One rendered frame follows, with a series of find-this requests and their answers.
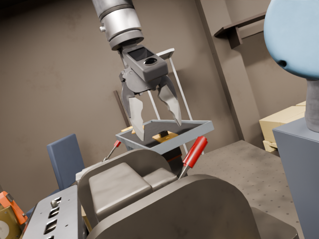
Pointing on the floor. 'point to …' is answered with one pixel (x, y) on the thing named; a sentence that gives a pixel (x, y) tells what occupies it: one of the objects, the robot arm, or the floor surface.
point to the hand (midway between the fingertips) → (161, 129)
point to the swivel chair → (64, 162)
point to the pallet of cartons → (267, 127)
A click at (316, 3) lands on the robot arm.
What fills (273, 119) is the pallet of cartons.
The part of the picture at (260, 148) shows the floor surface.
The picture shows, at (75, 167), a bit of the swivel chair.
